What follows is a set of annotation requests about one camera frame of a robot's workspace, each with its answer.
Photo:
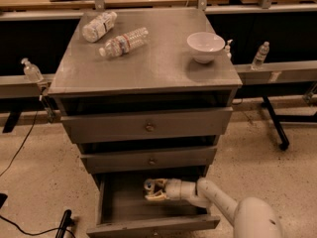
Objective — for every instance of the crushed redbull can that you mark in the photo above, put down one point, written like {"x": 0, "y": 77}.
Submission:
{"x": 149, "y": 185}

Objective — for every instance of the black table leg with caster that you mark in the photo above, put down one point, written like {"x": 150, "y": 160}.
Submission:
{"x": 278, "y": 119}

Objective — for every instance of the clear bottle white label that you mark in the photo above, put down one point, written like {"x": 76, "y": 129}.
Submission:
{"x": 99, "y": 26}

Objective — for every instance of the small sanitizer bottle behind cabinet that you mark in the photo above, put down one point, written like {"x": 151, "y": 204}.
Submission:
{"x": 227, "y": 49}

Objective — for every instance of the grey top drawer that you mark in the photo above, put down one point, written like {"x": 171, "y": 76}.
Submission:
{"x": 130, "y": 126}

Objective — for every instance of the grey open bottom drawer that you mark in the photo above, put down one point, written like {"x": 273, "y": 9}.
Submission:
{"x": 123, "y": 211}

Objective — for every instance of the left hand sanitizer pump bottle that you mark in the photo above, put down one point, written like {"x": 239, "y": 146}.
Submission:
{"x": 31, "y": 71}

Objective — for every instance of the clear water bottle red label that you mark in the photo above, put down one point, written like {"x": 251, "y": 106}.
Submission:
{"x": 124, "y": 44}

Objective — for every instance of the small water bottle on rail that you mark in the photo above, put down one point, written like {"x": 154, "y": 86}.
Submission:
{"x": 260, "y": 56}

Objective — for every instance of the grey middle drawer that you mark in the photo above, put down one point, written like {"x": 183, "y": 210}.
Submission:
{"x": 148, "y": 159}

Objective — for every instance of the grey drawer cabinet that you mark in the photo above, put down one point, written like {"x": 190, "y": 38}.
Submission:
{"x": 161, "y": 75}

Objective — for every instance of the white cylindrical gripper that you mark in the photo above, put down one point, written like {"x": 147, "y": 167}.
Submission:
{"x": 173, "y": 188}

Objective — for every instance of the white ceramic bowl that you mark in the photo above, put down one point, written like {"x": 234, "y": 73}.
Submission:
{"x": 205, "y": 46}

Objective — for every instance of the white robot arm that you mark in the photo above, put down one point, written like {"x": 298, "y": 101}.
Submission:
{"x": 251, "y": 217}

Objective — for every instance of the black stand foot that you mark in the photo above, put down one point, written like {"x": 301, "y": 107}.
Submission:
{"x": 65, "y": 222}

